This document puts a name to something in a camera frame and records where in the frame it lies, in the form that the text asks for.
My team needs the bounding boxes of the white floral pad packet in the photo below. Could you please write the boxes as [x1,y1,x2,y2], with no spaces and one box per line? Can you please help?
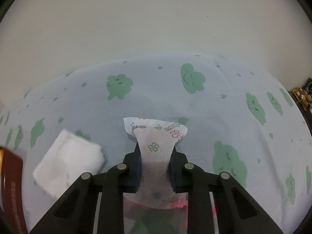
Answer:
[124,117,188,210]

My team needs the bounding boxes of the pink wet wipes pack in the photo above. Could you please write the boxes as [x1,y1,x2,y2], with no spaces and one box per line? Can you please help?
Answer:
[123,198,188,233]

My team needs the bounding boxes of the folded white cloth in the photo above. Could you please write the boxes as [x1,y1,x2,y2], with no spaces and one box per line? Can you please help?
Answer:
[33,129,105,199]

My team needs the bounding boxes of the gold tin box red sides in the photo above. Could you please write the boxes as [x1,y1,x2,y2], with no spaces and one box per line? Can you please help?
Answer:
[1,146,28,233]

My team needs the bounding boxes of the cluttered shelf with items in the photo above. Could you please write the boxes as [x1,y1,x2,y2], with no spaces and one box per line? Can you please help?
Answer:
[291,78,312,111]

